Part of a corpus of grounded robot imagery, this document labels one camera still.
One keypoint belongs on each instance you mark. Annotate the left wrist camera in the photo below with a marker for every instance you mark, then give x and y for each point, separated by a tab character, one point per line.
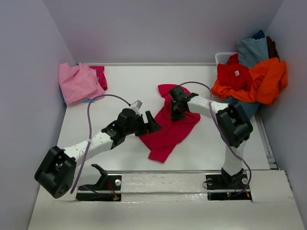
136	107

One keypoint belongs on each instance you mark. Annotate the crimson t shirt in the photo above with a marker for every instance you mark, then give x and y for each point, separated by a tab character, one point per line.
162	142

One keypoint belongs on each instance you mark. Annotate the magenta folded t shirt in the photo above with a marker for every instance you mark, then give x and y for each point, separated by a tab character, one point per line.
100	76

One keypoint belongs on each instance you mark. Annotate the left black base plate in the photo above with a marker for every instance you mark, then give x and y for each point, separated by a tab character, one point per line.
105	189

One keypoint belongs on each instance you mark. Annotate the light blue t shirt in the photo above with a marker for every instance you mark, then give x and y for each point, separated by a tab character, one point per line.
252	51

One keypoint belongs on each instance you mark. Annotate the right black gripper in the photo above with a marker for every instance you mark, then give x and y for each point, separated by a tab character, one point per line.
177	105

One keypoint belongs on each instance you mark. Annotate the red t shirt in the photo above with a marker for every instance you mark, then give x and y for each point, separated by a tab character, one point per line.
234	75

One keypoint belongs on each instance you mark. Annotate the dark maroon t shirt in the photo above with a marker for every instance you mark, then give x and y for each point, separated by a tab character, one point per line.
271	46

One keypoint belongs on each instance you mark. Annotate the orange t shirt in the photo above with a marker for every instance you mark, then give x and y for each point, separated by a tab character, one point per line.
269	79

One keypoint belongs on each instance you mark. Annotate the white plastic basket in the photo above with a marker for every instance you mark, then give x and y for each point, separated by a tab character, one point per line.
223	57

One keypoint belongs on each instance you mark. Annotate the royal blue t shirt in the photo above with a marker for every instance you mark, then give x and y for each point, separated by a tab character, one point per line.
258	35

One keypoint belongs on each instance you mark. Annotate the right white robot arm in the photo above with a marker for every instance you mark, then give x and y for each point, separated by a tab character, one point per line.
234	127

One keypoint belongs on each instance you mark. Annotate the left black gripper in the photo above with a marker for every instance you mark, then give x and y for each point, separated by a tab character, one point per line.
143	125

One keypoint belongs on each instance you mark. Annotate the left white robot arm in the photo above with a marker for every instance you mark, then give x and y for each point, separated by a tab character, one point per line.
56	173

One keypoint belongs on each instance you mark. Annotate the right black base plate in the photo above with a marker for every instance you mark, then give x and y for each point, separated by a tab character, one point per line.
220	191

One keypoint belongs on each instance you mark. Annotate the pink folded t shirt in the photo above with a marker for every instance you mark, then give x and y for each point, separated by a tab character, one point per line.
78	83

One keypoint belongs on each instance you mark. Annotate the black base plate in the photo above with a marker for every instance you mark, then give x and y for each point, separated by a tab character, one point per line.
220	191
105	189

